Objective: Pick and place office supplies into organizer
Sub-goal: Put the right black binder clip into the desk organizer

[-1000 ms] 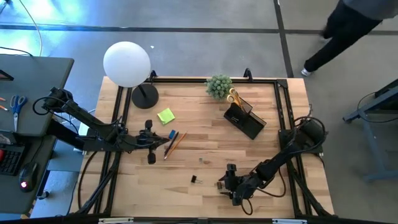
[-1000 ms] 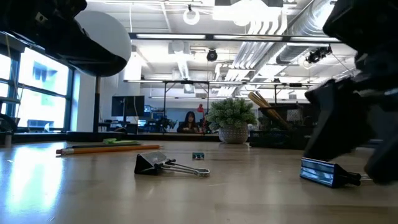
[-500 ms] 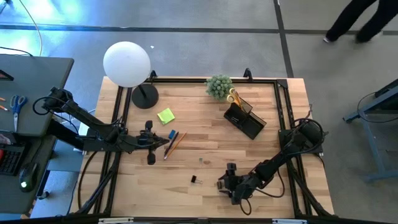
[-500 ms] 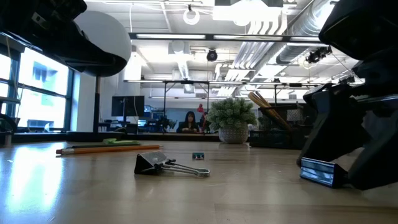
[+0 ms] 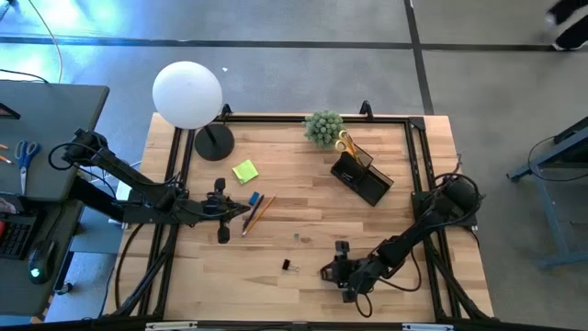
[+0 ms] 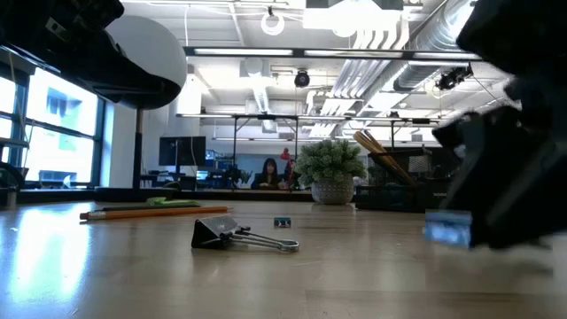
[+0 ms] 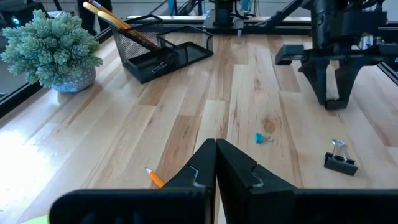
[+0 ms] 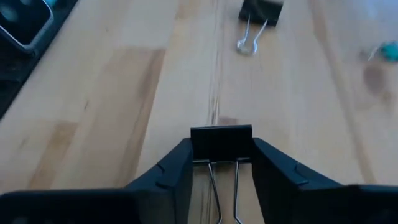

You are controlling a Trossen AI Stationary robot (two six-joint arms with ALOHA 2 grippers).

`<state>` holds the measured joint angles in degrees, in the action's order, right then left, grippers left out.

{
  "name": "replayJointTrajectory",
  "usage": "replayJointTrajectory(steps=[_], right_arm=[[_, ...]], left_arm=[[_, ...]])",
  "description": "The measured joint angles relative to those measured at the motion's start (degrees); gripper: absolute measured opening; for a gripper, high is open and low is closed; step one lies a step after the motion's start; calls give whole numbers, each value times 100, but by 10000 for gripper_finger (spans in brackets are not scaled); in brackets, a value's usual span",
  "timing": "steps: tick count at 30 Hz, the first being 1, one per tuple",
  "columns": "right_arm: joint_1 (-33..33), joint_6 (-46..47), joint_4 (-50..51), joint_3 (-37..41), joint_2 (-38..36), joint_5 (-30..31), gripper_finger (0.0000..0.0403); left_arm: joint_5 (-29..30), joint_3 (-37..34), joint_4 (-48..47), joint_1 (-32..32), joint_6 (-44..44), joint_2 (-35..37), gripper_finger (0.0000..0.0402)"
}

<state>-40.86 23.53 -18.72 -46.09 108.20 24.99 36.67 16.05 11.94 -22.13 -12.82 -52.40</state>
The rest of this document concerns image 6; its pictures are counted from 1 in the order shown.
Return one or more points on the black monitor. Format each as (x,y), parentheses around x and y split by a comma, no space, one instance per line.
(181,150)

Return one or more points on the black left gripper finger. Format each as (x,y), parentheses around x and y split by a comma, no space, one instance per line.
(106,62)

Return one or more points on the blue binder clip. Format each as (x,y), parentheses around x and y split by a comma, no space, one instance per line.
(447,228)

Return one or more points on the green highlighter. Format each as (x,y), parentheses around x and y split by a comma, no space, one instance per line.
(173,202)

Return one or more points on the person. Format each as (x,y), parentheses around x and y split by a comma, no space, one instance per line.
(268,177)

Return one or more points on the black aluminium table frame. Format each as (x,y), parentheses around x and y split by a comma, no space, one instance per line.
(301,52)

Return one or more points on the black background rig frame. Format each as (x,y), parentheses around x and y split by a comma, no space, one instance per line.
(266,117)

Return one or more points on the artificial succulent in patterned pot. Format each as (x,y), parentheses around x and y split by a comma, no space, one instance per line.
(330,168)

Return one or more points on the orange pencil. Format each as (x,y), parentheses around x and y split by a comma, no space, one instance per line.
(155,213)

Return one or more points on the large black binder clip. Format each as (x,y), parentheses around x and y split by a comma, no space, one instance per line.
(212,232)

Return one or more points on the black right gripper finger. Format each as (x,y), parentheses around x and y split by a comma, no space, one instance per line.
(518,199)

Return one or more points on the dark blue pen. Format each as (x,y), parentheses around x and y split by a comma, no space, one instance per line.
(128,207)

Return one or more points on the silver ventilation duct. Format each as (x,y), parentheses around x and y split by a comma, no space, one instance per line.
(438,31)

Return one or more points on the white and black sphere lamp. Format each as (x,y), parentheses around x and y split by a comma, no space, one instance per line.
(155,40)

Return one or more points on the black hanging camera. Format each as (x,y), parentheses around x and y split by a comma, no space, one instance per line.
(454,77)

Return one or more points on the black overhead camera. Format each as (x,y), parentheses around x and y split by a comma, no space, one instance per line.
(302,79)

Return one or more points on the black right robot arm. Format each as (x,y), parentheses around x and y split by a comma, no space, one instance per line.
(522,31)

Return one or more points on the black mesh desk organizer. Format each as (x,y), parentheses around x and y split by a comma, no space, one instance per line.
(390,197)

